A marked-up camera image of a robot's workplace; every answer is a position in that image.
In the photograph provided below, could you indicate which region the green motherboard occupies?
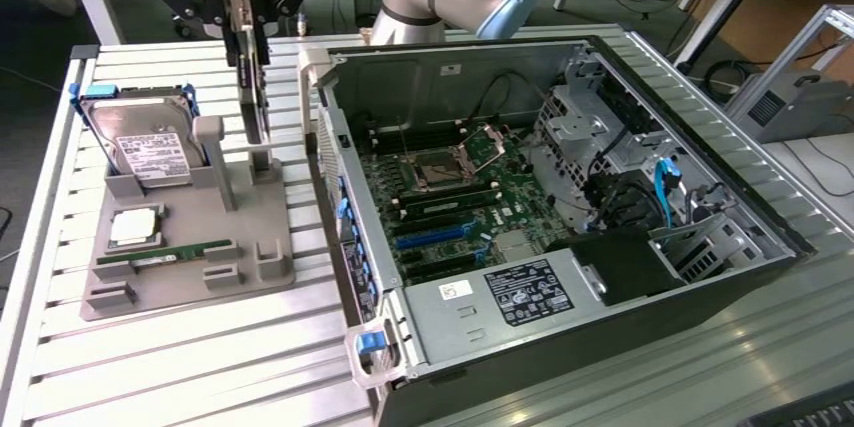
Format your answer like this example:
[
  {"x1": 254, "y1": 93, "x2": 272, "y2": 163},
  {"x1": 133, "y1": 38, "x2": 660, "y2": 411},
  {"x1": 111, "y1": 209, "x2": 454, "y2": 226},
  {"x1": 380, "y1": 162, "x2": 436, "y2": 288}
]
[{"x1": 356, "y1": 121, "x2": 582, "y2": 286}]

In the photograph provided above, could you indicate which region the silver chipset heatsink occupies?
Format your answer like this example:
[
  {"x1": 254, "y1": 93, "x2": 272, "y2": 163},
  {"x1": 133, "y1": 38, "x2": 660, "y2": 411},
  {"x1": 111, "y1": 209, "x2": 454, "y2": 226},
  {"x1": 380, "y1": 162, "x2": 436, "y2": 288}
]
[{"x1": 492, "y1": 232, "x2": 543, "y2": 261}]

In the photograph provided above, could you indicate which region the blue flat wire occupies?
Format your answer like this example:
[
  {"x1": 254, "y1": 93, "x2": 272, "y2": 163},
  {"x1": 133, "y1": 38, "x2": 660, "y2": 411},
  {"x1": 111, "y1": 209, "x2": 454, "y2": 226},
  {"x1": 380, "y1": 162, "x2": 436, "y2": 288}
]
[{"x1": 656, "y1": 157, "x2": 686, "y2": 228}]

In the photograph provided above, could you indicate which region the graphics card with metal bracket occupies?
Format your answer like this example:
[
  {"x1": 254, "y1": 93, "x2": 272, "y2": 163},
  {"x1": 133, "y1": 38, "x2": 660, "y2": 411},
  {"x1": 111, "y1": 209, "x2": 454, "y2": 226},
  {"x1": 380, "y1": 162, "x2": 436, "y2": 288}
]
[{"x1": 219, "y1": 0, "x2": 274, "y2": 146}]

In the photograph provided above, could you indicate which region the aluminium profile frame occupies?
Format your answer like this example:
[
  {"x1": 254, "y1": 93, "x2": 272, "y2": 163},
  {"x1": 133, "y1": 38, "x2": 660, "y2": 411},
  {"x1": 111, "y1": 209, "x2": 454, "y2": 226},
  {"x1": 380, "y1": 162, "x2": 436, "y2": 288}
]
[{"x1": 723, "y1": 2, "x2": 854, "y2": 113}]

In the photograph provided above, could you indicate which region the blue expansion slot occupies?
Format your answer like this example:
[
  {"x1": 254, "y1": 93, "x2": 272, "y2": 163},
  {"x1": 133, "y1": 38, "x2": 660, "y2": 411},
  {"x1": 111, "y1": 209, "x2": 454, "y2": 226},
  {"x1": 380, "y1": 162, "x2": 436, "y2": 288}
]
[{"x1": 392, "y1": 227, "x2": 472, "y2": 248}]

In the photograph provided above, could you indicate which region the metal socket cover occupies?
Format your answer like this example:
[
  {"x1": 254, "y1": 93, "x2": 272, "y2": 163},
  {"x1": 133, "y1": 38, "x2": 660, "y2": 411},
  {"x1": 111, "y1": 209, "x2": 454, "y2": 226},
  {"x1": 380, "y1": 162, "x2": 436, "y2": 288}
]
[{"x1": 452, "y1": 124, "x2": 512, "y2": 171}]

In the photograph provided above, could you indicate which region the open black PC case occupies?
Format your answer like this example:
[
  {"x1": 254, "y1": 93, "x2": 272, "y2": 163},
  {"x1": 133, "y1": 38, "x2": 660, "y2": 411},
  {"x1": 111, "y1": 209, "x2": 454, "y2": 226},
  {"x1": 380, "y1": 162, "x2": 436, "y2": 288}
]
[{"x1": 296, "y1": 34, "x2": 819, "y2": 427}]

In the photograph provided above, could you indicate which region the black RAM stick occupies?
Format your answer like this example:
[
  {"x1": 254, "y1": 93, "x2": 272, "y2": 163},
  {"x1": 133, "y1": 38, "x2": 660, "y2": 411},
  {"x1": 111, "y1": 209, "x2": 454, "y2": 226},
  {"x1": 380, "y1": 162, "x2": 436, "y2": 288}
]
[{"x1": 399, "y1": 191, "x2": 502, "y2": 221}]

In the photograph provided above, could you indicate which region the grey plastic parts rack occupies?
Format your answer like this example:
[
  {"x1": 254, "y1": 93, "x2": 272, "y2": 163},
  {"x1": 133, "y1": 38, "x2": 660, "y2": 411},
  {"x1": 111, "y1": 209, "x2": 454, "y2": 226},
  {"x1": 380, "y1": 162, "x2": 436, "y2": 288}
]
[{"x1": 77, "y1": 114, "x2": 300, "y2": 323}]

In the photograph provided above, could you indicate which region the grey power supply with label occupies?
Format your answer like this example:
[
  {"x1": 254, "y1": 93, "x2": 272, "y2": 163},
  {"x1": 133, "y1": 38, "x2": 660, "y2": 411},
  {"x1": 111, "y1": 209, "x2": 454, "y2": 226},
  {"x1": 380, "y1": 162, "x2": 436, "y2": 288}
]
[{"x1": 399, "y1": 246, "x2": 606, "y2": 366}]

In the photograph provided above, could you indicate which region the black office chair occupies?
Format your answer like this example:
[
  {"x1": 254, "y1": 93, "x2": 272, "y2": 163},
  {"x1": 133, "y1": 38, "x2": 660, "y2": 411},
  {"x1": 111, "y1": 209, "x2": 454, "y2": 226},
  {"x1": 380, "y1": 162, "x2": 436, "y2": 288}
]
[{"x1": 171, "y1": 6, "x2": 225, "y2": 41}]

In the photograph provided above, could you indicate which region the green RAM stick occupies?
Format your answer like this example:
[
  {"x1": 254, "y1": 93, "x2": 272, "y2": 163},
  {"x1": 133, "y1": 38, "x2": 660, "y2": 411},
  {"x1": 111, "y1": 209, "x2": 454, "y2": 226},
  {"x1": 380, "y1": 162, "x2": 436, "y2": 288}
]
[{"x1": 96, "y1": 240, "x2": 225, "y2": 266}]

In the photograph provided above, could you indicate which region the black expansion slot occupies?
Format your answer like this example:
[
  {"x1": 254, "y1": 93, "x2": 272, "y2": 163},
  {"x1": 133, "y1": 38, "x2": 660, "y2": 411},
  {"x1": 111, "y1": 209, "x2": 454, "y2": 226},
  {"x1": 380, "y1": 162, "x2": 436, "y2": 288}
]
[
  {"x1": 390, "y1": 216, "x2": 468, "y2": 237},
  {"x1": 403, "y1": 252, "x2": 483, "y2": 283}
]

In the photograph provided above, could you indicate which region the black keyboard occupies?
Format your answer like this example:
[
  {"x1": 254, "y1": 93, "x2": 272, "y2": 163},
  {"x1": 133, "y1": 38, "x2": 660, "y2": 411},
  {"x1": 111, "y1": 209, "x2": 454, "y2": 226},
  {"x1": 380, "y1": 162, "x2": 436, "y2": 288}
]
[{"x1": 746, "y1": 386, "x2": 854, "y2": 427}]

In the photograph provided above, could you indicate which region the blue case latch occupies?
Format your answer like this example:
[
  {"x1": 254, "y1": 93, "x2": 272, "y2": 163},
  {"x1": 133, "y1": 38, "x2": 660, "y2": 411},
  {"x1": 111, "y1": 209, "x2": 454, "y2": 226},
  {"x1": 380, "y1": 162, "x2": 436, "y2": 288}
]
[{"x1": 355, "y1": 331, "x2": 388, "y2": 356}]

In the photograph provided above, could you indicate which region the hard disk in blue carrier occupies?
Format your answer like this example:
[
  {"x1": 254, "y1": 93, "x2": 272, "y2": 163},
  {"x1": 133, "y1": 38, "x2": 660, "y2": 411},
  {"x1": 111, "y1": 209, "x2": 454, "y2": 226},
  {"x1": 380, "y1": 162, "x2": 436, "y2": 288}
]
[{"x1": 68, "y1": 82, "x2": 205, "y2": 188}]

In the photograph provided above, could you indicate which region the CPU socket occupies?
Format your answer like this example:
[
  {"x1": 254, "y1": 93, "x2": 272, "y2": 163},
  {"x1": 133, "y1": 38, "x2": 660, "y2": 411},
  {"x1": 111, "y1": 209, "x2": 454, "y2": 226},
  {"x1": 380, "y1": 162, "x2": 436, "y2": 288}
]
[{"x1": 406, "y1": 149, "x2": 479, "y2": 193}]

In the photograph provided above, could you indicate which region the silver CPU chip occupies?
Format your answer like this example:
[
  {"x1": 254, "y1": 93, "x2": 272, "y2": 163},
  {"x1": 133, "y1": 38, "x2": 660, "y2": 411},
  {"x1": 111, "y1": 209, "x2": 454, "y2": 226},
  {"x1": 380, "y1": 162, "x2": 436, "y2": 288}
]
[{"x1": 108, "y1": 209, "x2": 161, "y2": 248}]

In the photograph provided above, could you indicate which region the grey computer tower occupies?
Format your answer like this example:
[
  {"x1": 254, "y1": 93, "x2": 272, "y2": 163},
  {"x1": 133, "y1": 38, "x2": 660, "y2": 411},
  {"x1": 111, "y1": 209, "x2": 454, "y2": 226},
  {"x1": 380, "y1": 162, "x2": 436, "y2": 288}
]
[{"x1": 723, "y1": 69, "x2": 854, "y2": 143}]

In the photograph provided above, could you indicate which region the black stand pole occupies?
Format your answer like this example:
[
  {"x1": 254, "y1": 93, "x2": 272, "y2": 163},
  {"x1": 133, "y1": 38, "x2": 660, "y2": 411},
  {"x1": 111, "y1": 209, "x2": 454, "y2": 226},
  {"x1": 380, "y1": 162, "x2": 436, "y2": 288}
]
[{"x1": 673, "y1": 0, "x2": 786, "y2": 68}]

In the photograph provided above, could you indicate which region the black looped wire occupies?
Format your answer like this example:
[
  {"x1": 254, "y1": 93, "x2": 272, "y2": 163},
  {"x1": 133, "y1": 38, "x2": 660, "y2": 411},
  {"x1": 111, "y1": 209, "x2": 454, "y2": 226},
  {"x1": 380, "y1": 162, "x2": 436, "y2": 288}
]
[{"x1": 470, "y1": 71, "x2": 555, "y2": 121}]

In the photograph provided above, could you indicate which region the silver metal disk bay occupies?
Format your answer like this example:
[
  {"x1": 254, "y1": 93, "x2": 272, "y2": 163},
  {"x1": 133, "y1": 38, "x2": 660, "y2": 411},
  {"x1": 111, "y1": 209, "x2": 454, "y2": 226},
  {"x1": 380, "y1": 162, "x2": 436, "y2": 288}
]
[{"x1": 532, "y1": 81, "x2": 675, "y2": 228}]

